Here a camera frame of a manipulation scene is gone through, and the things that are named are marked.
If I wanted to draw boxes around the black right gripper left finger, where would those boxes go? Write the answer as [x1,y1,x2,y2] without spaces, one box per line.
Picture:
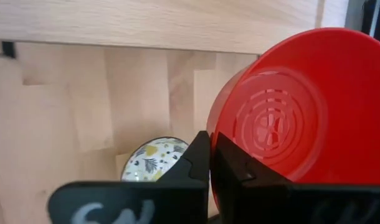
[47,131,211,224]

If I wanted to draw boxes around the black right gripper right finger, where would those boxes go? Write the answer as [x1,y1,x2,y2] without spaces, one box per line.
[210,131,380,224]

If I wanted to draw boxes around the red plastic bowl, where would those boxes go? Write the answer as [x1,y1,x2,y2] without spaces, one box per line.
[206,27,380,215]

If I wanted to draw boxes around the floral ceramic mini bowl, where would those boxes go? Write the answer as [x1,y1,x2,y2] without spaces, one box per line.
[120,136,190,182]

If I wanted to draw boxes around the wooden shelf with black frame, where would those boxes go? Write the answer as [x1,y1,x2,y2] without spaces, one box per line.
[0,0,326,60]

